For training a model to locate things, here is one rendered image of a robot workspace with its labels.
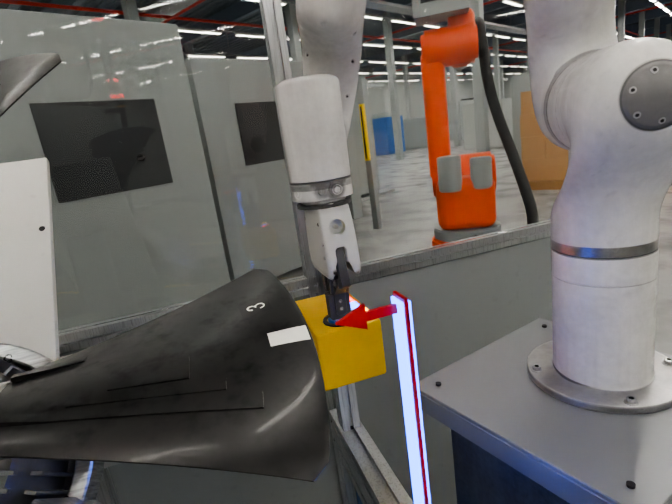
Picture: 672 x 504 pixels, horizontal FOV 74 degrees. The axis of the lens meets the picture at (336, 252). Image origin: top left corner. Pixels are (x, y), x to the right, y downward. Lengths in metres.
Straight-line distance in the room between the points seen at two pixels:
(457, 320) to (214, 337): 1.04
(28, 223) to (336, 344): 0.46
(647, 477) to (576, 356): 0.16
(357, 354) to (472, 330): 0.77
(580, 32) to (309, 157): 0.36
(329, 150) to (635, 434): 0.49
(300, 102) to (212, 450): 0.41
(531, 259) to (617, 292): 0.83
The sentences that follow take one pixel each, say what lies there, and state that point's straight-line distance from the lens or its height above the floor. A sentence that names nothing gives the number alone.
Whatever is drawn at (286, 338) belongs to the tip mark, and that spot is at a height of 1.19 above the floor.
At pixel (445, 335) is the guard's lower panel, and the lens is 1.35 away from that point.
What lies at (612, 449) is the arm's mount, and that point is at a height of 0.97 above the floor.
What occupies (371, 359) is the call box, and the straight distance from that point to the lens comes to 0.67.
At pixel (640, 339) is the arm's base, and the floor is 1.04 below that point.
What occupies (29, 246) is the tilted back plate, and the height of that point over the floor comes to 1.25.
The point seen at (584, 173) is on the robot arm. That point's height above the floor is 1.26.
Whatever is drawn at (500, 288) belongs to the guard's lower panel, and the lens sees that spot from 1.40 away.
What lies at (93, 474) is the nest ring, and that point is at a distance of 0.58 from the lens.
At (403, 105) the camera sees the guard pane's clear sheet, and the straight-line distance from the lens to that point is 1.19.
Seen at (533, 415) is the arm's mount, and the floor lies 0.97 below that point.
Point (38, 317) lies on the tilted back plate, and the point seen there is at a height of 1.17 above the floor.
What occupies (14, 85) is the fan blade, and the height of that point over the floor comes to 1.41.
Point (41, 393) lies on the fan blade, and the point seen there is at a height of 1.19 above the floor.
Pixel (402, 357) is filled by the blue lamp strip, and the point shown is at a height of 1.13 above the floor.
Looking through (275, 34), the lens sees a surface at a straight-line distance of 1.10.
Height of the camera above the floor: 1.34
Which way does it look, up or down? 15 degrees down
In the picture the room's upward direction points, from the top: 8 degrees counter-clockwise
